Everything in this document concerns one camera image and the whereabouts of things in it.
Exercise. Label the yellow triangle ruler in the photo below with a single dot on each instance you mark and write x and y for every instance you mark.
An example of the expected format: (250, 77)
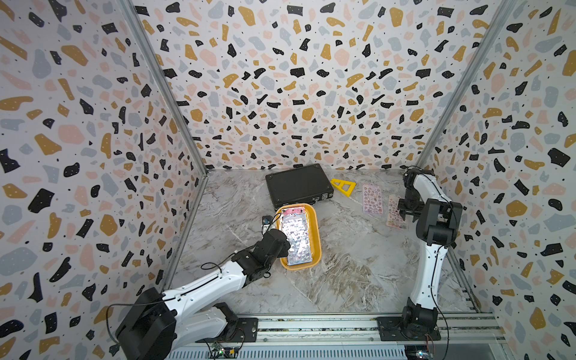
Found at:
(343, 186)

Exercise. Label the pink sticker sheet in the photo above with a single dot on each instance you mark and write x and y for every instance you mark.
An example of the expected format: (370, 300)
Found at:
(394, 218)
(372, 199)

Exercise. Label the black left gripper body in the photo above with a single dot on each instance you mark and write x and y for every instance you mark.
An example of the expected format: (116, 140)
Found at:
(283, 252)

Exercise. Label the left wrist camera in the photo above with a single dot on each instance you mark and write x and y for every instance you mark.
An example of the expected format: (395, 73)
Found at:
(267, 221)

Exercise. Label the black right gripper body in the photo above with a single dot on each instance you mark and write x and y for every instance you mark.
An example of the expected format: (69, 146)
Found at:
(409, 206)

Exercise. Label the holographic sticker sheet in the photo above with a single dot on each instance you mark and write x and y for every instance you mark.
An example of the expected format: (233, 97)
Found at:
(294, 224)

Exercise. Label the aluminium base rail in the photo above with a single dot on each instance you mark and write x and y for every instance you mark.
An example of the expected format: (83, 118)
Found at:
(352, 336)

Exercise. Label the black briefcase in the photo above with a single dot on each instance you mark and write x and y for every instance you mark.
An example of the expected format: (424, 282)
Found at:
(308, 184)

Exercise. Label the yellow storage tray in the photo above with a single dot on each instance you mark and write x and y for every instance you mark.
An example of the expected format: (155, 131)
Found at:
(315, 242)

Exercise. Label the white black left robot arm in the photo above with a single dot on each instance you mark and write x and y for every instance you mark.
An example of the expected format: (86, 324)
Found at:
(160, 322)

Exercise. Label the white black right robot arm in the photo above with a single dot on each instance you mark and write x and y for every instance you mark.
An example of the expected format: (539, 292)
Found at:
(437, 220)

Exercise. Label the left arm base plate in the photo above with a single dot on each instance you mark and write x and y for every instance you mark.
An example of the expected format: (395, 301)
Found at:
(243, 330)

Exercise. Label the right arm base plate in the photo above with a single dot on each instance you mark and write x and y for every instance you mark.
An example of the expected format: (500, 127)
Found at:
(392, 328)

